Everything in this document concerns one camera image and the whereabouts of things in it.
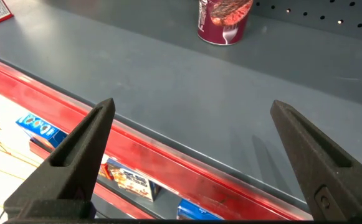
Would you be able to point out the maroon food can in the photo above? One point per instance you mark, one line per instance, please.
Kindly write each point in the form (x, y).
(222, 21)

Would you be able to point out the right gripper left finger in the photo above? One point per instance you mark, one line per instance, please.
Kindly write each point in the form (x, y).
(74, 174)

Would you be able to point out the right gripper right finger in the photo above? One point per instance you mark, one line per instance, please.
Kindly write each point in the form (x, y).
(330, 186)

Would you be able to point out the blue snack box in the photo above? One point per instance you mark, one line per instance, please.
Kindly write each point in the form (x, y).
(194, 211)

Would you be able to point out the blue cookie box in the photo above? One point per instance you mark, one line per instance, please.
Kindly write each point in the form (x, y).
(42, 129)

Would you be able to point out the orange and white snack box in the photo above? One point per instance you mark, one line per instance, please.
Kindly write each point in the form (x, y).
(131, 180)

